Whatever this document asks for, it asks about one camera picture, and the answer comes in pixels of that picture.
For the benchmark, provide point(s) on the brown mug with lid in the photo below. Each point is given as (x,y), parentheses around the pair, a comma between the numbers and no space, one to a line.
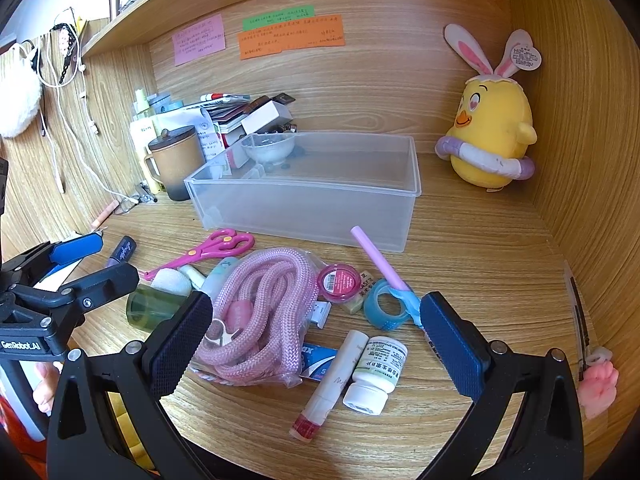
(175,165)

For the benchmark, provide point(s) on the red white marker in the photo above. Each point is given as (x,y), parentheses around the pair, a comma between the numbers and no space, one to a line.
(217,96)

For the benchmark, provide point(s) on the white cardboard box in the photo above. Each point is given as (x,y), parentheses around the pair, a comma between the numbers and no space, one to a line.
(262,116)

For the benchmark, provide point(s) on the pale cream tube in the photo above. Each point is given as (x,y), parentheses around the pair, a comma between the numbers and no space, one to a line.
(220,272)

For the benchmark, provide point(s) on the white medicine bottle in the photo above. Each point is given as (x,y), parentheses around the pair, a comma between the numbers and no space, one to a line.
(375,365)

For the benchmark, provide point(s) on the small pale green bottle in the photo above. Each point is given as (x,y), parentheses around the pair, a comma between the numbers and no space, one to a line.
(141,105)

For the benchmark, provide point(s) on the pile of papers and booklets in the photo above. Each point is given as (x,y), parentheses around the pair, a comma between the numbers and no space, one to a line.
(210,115)

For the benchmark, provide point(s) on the pink round tin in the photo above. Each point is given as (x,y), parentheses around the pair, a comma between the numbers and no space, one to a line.
(339,282)

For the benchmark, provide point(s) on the cream lotion bottle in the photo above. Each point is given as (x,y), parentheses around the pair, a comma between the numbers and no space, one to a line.
(142,137)

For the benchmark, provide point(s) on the green glass bottle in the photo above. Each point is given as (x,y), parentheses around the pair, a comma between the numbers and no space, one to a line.
(145,307)

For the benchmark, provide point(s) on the blue toothpaste box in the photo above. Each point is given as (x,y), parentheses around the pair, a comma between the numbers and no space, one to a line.
(320,360)

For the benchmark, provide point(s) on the nail clipper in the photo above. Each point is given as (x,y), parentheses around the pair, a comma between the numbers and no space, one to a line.
(145,192)

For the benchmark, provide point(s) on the pale pink pen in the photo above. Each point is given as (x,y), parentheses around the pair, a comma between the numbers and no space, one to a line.
(105,213)

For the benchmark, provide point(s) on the red white carton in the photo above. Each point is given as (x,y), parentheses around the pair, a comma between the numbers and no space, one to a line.
(231,152)

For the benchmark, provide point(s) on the person's left hand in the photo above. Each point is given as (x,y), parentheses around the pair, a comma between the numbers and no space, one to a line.
(47,385)

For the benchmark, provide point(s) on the blue tape roll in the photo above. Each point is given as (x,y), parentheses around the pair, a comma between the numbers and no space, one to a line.
(372,310)

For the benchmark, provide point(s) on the pink paw toy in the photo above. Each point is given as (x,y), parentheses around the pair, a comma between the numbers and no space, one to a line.
(600,385)

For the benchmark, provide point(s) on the glass bowl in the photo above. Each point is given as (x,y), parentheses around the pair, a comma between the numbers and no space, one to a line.
(267,150)

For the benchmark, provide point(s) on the orange sticky note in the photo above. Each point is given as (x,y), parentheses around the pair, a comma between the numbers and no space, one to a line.
(295,40)

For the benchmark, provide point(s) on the yellow chick plush toy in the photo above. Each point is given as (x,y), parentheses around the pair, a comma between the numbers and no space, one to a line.
(492,125)

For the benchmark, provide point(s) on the dark purple tube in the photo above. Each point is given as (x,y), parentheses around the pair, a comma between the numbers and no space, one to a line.
(120,250)

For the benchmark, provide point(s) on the white fluffy plush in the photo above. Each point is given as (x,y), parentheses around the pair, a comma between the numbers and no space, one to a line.
(20,100)

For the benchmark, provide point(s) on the pink sticky note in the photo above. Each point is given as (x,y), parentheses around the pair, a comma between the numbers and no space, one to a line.
(199,40)

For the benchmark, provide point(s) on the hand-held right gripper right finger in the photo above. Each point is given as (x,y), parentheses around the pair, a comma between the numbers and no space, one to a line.
(450,345)

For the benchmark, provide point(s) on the clear plastic storage box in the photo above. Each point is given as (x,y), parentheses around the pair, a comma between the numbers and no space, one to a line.
(310,200)

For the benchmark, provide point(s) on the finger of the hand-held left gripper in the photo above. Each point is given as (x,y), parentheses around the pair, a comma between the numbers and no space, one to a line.
(105,282)
(75,252)

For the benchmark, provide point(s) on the black beaded hair clip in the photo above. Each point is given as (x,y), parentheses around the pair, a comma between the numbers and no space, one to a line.
(65,52)

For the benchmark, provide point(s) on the orange cloth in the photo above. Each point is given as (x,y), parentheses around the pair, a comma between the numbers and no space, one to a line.
(7,410)

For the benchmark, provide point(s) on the green sticky note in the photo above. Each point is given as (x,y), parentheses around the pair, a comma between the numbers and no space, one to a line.
(277,17)

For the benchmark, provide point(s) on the pink scissors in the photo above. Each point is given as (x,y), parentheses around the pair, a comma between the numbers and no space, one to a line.
(220,245)

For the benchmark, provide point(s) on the white tape roll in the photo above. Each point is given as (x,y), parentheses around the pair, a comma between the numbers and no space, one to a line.
(170,280)

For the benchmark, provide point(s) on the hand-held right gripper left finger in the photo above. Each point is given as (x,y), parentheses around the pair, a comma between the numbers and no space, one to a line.
(182,342)

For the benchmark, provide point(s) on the white glue stick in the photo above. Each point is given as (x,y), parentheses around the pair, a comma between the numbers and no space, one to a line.
(330,380)

